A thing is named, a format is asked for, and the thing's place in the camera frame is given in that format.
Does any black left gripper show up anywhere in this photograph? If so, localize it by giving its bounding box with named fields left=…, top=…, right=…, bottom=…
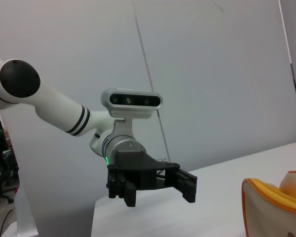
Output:
left=106, top=150, right=199, bottom=208

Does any beige orange zipper food bag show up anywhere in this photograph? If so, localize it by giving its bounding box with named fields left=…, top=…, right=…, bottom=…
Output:
left=241, top=170, right=296, bottom=237

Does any brown cardboard box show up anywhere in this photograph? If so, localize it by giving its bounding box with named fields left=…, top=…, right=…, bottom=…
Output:
left=3, top=128, right=13, bottom=150

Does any silver camera mount bracket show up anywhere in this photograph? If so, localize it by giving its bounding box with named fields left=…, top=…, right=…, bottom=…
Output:
left=111, top=118, right=135, bottom=142

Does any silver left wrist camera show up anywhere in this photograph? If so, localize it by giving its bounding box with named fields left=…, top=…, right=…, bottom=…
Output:
left=100, top=87, right=164, bottom=120

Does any white vertical post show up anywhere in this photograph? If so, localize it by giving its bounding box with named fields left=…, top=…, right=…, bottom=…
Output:
left=0, top=108, right=39, bottom=237

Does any thin black floor cable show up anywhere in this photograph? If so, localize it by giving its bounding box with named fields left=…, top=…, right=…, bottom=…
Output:
left=0, top=208, right=17, bottom=237

